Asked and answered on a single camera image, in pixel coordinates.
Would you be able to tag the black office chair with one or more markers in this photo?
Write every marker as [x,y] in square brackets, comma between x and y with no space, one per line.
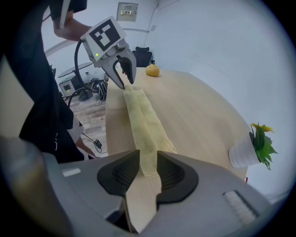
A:
[142,58]

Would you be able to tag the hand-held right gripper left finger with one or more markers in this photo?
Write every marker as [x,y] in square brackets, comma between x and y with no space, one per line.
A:
[88,185]

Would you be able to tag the black white striped bag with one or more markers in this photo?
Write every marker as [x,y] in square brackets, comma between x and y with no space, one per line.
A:
[99,89]

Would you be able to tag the yellow cloth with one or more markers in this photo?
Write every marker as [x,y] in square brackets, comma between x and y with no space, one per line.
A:
[145,129]

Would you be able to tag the black power adapter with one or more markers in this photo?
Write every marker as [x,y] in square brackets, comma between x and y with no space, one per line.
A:
[97,144]

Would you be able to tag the sunflower in white pot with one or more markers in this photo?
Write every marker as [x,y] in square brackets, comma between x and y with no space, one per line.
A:
[245,152]

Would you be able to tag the black round stand base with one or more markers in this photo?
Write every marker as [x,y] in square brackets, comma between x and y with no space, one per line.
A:
[85,96]

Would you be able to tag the person's black clothing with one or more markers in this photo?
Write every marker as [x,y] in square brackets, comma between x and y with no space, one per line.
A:
[41,92]

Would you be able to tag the grey box device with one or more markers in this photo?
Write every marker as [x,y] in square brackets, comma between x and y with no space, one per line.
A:
[67,87]

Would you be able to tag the white wall switch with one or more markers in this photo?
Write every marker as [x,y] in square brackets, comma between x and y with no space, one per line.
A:
[153,28]

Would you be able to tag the grey wall panel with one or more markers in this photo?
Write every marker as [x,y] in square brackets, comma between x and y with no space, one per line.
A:
[127,11]

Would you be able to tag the person's bare leg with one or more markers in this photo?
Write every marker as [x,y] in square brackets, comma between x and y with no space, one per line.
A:
[86,149]

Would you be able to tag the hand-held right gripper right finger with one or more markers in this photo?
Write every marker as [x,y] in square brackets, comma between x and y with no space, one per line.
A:
[212,196]

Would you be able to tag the person's left forearm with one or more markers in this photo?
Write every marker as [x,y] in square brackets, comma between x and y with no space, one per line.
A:
[71,30]

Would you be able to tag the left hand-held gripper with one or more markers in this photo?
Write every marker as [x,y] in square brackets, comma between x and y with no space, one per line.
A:
[104,37]

